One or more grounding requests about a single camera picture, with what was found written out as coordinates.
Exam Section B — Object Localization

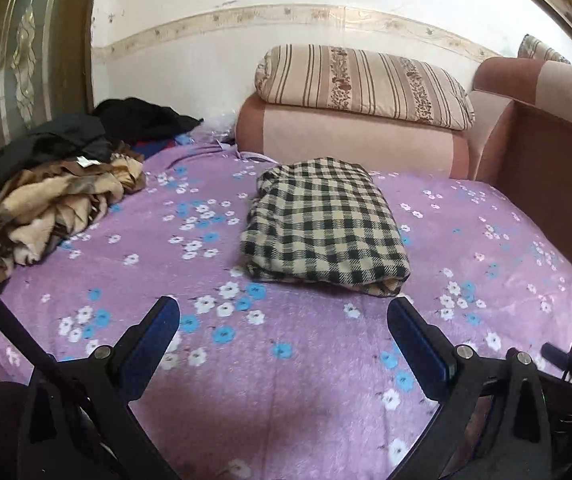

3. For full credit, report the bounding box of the checkered beige black garment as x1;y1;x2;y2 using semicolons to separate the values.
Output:
240;157;411;297

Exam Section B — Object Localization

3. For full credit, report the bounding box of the striped beige pillow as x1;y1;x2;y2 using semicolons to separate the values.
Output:
518;34;572;65
255;44;475;131

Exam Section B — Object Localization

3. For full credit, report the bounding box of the purple floral bedsheet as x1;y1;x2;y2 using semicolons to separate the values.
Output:
0;140;572;480

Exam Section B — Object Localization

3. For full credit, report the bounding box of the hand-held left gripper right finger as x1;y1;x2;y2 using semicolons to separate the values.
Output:
387;296;554;480

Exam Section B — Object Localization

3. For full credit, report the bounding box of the clear plastic bag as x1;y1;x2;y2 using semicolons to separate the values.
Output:
200;114;241;145

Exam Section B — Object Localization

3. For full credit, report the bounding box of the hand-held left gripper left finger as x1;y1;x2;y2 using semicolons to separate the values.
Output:
16;296;181;480

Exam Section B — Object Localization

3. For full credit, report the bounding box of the blue cloth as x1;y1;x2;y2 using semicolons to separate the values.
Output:
133;132;194;155

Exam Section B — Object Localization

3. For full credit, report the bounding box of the brown cream fleece blanket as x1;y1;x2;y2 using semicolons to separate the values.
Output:
0;152;147;291

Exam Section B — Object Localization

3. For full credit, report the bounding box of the dark grey jacket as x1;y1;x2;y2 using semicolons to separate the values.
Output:
0;114;113;248

